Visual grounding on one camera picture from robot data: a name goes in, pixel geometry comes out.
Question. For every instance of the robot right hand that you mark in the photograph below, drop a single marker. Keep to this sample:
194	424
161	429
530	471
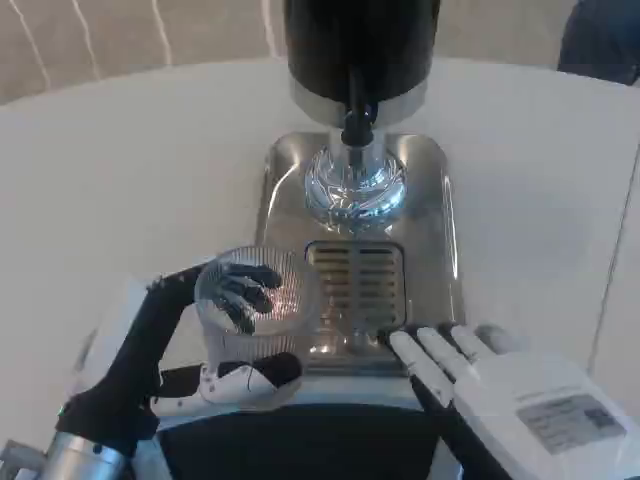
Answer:
525	400

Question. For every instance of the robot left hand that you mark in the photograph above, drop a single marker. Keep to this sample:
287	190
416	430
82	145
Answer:
130	360

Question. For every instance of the clear ribbed glass cup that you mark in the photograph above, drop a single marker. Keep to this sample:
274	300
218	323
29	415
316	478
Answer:
295	280

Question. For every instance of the robot left silver arm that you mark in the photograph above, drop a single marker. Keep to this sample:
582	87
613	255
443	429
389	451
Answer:
75	457

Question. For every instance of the steel drip tray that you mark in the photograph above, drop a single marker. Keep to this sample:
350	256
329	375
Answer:
430	250

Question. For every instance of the robot black torso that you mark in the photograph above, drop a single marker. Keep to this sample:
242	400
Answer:
300	445

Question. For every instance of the slotted steel tray grid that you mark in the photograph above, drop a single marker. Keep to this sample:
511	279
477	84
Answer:
356	280

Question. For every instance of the black dispenser tap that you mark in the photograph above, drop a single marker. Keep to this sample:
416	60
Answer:
357	122

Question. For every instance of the person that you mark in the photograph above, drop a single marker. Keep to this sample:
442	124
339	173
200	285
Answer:
605	35

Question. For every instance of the black steel drink dispenser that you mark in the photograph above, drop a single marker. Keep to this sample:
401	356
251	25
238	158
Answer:
357	40

